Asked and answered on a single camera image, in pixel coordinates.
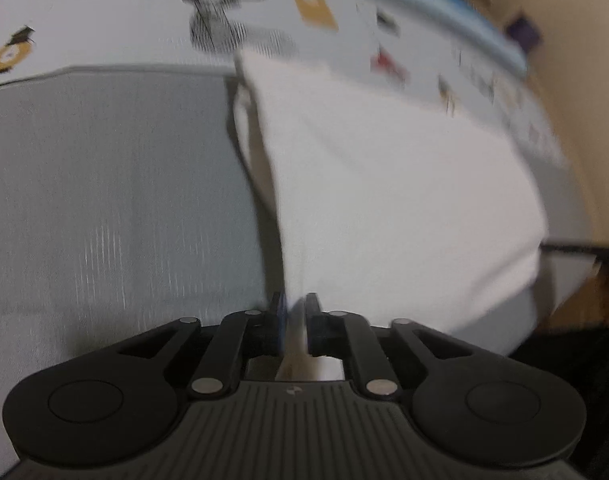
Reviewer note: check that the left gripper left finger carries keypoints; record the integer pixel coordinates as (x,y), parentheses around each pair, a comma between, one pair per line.
(241,337)

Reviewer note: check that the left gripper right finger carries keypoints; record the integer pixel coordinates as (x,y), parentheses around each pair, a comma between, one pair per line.
(349,338)

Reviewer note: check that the white long-sleeve shirt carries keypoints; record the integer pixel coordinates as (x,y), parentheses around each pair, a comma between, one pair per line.
(387,207)

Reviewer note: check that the purple box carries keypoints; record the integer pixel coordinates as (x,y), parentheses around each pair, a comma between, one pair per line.
(524,32)

